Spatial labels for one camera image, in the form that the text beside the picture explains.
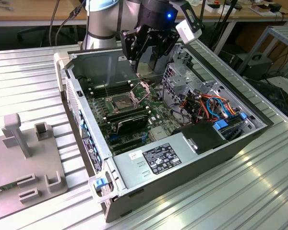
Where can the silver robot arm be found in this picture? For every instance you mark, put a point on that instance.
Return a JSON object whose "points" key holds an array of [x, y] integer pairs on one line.
{"points": [[102, 24]]}

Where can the silver chipset heatsink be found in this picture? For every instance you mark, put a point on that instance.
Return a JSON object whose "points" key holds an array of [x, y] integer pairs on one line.
{"points": [[159, 133]]}

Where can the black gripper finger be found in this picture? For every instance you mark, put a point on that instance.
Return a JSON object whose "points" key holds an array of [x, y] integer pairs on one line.
{"points": [[169, 43], [127, 45]]}

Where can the black equipment case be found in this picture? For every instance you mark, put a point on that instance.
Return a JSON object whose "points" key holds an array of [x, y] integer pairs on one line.
{"points": [[256, 67]]}

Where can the blue disk carrier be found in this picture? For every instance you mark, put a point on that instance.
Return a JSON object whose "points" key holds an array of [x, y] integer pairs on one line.
{"points": [[220, 125]]}

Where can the long wooden desk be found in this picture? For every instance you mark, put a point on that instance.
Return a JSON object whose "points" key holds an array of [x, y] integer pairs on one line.
{"points": [[243, 14]]}

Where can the silver power supply unit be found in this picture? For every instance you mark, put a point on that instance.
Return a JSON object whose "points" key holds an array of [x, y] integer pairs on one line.
{"points": [[132, 167]]}

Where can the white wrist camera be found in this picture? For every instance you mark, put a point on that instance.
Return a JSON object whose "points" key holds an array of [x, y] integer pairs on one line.
{"points": [[188, 32]]}

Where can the black expansion slot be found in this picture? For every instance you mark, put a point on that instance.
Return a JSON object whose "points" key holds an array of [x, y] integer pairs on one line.
{"points": [[127, 143], [128, 149]]}

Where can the blue expansion slot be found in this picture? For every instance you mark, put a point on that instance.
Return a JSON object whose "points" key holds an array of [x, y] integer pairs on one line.
{"points": [[113, 137]]}

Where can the black camera bracket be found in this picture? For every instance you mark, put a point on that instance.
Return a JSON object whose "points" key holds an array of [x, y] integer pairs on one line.
{"points": [[182, 4]]}

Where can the open grey PC case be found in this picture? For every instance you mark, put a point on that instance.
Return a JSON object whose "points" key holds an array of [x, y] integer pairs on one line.
{"points": [[182, 189]]}

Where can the green motherboard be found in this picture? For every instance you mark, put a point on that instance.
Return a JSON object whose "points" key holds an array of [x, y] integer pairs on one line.
{"points": [[158, 110]]}

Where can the black graphics card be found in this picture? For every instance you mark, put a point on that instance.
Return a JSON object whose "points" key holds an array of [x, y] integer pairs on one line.
{"points": [[132, 124]]}

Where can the black plastic fan shroud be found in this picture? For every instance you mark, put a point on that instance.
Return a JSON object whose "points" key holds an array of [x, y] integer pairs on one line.
{"points": [[201, 136]]}

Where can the small black device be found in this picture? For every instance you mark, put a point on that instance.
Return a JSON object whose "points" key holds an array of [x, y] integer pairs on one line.
{"points": [[276, 7]]}

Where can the blue case latch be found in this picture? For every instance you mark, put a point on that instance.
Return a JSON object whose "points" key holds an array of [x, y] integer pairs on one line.
{"points": [[99, 184]]}

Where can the silver drive cage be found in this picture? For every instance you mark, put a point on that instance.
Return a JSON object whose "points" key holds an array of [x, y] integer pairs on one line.
{"points": [[180, 81]]}

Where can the black RAM slot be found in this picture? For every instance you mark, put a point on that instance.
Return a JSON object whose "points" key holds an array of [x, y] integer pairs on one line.
{"points": [[115, 89], [115, 93], [115, 84]]}

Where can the small blue clip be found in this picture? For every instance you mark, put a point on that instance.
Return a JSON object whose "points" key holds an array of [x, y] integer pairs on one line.
{"points": [[242, 116]]}

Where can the brown cardboard box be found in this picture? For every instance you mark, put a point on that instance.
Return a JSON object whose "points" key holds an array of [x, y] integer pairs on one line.
{"points": [[260, 9]]}

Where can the black office chair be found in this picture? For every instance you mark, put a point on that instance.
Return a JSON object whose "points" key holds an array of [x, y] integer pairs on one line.
{"points": [[42, 31]]}

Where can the grey slatted side table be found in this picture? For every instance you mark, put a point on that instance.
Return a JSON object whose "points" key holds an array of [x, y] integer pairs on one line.
{"points": [[285, 33]]}

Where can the grey parts rack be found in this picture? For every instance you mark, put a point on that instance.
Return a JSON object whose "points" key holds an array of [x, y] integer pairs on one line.
{"points": [[26, 167]]}

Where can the CPU socket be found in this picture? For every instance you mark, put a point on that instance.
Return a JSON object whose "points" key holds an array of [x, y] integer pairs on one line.
{"points": [[121, 103]]}

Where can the white box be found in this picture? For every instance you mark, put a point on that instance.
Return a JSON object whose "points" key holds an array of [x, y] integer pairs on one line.
{"points": [[226, 10]]}

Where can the silver CPU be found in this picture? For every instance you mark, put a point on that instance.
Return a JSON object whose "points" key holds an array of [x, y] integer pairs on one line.
{"points": [[146, 70]]}

